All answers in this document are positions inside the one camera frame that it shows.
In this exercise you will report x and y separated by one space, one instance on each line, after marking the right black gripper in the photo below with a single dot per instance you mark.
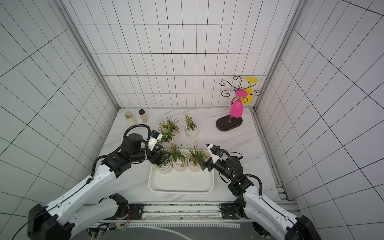
210 163

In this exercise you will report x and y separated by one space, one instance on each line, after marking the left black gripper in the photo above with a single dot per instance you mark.
153 160

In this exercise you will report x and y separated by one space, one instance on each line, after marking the pink flower white pot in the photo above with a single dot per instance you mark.
165 168

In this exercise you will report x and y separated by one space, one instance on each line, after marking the white rectangular storage tray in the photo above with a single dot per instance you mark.
186 182

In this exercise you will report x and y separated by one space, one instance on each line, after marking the red flower white pot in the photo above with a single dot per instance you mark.
179 160

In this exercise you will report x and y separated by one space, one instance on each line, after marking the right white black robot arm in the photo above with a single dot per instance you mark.
251 203

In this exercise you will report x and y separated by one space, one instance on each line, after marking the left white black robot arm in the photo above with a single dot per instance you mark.
61 219

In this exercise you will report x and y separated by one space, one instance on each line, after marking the black lid spice jar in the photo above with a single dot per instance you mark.
143 115

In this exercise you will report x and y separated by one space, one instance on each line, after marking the white spice jar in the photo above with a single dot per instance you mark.
130 119

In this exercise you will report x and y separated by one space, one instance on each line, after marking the black metal glass rack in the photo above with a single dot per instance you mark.
227 122

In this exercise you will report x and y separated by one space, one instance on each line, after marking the pink wine glass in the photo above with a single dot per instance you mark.
237 107

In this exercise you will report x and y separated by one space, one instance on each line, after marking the yellow wine glass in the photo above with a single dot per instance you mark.
252 81

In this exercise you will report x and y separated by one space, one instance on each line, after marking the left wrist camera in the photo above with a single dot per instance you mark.
155 137

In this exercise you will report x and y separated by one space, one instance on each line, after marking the aluminium mounting rail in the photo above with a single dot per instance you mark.
179 212

